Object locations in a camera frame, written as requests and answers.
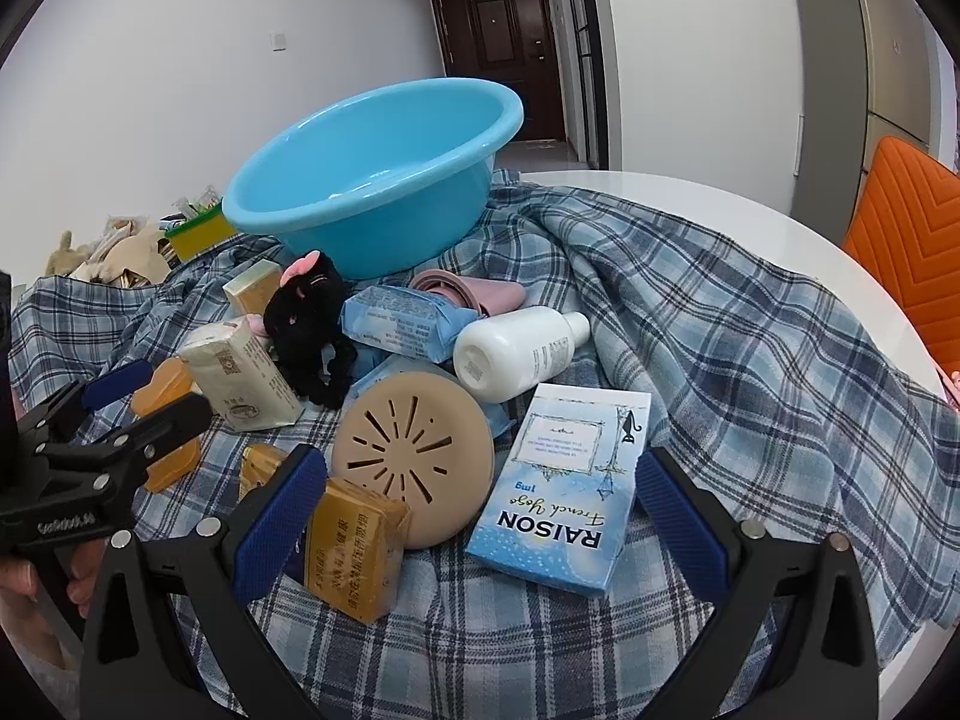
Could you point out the small pink figure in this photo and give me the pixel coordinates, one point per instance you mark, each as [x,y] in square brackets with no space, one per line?
[952,390]

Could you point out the orange quilted chair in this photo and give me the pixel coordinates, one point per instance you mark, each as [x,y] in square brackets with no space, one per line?
[915,240]

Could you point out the beige round vented case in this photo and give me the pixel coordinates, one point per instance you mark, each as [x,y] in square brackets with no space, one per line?
[412,457]

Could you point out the cream wrapped tissue pack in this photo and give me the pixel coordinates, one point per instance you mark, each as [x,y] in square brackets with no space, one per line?
[240,379]

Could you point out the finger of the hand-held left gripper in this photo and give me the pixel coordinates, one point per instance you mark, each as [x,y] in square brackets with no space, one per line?
[165,427]
[120,382]

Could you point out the black plush toy pink bow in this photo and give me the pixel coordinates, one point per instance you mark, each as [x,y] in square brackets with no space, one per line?
[307,330]

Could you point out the white plastic bottle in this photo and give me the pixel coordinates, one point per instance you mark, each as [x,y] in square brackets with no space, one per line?
[510,352]

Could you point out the light blue tissue packet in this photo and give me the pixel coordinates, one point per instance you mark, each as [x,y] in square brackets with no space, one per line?
[382,375]

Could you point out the black framed glass door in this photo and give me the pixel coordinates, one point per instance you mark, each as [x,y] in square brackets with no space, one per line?
[592,52]

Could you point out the white light switch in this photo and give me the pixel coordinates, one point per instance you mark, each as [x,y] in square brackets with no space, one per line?
[278,41]

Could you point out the gold box with blue label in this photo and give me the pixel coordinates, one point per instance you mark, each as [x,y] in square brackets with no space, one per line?
[360,547]

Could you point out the gold grey refrigerator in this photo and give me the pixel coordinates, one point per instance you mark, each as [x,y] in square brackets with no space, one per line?
[892,52]

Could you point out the person's left forearm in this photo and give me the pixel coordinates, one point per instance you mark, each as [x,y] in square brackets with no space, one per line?
[30,667]

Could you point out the person's left hand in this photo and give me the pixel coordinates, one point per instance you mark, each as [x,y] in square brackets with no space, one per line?
[19,585]

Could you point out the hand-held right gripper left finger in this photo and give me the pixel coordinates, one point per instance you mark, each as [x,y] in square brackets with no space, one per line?
[281,517]

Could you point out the light blue cigarette box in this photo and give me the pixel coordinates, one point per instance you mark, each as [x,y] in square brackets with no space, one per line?
[555,502]

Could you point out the blue plastic basin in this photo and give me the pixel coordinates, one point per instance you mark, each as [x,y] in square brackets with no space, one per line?
[352,217]

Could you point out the cream cube box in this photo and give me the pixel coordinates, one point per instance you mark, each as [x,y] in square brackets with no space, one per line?
[251,289]

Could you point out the blue plaid cloth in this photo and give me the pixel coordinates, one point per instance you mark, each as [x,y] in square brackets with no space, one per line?
[712,300]

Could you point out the yellow bin with green rim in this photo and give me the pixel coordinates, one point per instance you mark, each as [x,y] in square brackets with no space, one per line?
[199,236]

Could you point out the pile of snack packets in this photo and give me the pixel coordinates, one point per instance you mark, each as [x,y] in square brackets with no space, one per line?
[124,229]

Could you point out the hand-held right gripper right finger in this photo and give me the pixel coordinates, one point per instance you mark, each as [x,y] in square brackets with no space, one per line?
[686,532]

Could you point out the dark brown entrance door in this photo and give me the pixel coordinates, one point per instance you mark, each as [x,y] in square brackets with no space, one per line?
[495,30]

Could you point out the pile of small sachets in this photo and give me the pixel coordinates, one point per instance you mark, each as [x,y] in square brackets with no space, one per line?
[195,204]

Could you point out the pink collapsible cup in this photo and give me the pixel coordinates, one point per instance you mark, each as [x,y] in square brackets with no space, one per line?
[487,296]

